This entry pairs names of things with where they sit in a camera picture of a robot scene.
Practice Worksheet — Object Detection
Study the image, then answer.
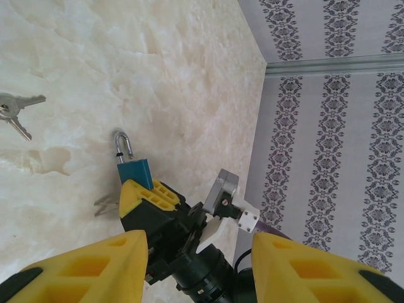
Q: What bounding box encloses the aluminium frame post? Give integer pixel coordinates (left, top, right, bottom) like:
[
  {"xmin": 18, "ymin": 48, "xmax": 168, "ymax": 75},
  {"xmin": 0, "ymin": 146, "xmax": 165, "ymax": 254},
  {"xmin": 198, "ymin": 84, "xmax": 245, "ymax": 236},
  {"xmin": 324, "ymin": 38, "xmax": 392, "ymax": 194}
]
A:
[{"xmin": 266, "ymin": 54, "xmax": 404, "ymax": 78}]

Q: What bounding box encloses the white right camera mount bracket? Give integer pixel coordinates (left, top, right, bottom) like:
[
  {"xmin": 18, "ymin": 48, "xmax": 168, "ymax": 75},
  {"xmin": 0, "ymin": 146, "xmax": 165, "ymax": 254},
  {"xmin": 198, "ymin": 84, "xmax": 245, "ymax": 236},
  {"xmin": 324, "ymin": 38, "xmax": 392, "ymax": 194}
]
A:
[{"xmin": 196, "ymin": 206, "xmax": 261, "ymax": 254}]

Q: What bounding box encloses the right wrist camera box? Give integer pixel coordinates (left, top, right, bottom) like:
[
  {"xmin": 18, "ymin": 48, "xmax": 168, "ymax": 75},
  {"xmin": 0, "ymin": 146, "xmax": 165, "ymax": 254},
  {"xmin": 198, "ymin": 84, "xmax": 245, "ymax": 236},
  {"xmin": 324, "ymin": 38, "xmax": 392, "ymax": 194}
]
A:
[{"xmin": 201, "ymin": 168, "xmax": 241, "ymax": 220}]

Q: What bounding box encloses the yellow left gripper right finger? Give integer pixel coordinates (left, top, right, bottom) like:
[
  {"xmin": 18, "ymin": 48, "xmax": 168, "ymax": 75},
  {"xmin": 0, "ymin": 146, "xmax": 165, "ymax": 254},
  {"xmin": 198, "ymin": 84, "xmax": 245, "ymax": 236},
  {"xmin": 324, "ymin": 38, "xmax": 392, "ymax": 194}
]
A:
[{"xmin": 251, "ymin": 232, "xmax": 404, "ymax": 303}]

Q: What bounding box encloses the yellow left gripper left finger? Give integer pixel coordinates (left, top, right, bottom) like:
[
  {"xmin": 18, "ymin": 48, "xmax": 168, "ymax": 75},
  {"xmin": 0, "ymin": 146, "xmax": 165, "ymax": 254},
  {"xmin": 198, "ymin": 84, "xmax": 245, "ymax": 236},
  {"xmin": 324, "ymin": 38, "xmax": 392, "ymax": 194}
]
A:
[{"xmin": 0, "ymin": 229, "xmax": 150, "ymax": 303}]

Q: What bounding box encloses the blue padlock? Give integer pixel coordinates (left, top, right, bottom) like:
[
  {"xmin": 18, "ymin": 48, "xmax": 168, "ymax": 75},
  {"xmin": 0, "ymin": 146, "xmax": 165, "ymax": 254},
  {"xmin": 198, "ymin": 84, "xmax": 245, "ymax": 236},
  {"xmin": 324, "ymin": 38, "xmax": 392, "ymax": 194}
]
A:
[{"xmin": 112, "ymin": 129, "xmax": 153, "ymax": 191}]

